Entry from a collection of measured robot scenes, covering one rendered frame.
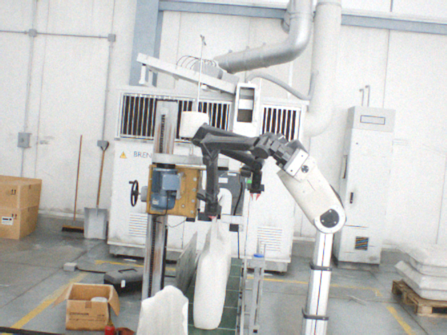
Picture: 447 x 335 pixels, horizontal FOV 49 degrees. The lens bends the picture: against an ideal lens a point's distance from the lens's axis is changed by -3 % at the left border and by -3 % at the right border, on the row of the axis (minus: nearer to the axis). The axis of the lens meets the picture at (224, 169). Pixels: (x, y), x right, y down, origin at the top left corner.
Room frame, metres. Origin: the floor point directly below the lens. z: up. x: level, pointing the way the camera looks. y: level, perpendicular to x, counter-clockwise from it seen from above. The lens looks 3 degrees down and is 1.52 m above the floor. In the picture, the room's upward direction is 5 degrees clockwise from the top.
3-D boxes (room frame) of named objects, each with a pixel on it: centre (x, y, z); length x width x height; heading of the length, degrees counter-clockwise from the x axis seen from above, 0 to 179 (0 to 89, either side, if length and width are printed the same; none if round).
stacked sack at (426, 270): (5.12, -2.28, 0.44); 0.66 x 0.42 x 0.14; 171
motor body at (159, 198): (3.06, 0.36, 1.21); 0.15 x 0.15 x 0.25
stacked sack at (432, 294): (5.10, -2.27, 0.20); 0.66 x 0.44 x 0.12; 177
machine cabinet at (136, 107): (6.45, 0.21, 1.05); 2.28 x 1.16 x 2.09; 87
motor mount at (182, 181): (3.12, 0.27, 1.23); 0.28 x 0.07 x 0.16; 177
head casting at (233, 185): (3.31, -0.02, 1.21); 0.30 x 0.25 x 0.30; 177
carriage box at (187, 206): (3.30, 0.32, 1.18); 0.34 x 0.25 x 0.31; 87
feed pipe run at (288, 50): (6.24, -0.61, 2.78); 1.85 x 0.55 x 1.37; 177
